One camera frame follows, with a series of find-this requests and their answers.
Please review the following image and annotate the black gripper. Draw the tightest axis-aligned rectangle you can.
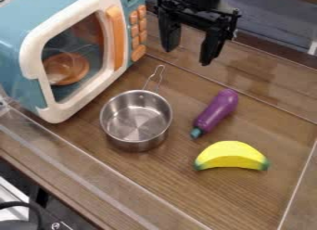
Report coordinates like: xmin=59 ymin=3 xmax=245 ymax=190
xmin=157 ymin=0 xmax=242 ymax=66

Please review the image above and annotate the purple toy eggplant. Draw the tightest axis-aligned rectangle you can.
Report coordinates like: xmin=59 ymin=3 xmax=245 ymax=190
xmin=191 ymin=89 xmax=240 ymax=139

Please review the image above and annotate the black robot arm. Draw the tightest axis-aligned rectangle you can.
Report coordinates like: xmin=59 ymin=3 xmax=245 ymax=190
xmin=155 ymin=0 xmax=242 ymax=66

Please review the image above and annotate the blue toy microwave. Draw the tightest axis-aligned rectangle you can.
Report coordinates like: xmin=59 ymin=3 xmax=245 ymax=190
xmin=0 ymin=0 xmax=147 ymax=123

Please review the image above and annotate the orange plate inside microwave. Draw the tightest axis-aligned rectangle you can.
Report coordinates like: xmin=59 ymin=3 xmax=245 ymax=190
xmin=43 ymin=53 xmax=91 ymax=86

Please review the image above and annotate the yellow toy banana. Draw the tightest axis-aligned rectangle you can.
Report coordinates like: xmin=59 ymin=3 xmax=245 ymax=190
xmin=194 ymin=141 xmax=270 ymax=171

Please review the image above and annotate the black device bottom left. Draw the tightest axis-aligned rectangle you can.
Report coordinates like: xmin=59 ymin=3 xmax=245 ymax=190
xmin=0 ymin=199 xmax=91 ymax=230

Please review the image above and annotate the silver pot with handle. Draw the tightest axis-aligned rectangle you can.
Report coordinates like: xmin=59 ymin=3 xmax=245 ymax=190
xmin=99 ymin=65 xmax=174 ymax=152

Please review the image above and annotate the black cable bottom left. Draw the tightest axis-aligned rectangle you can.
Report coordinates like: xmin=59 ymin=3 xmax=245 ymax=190
xmin=0 ymin=201 xmax=42 ymax=230

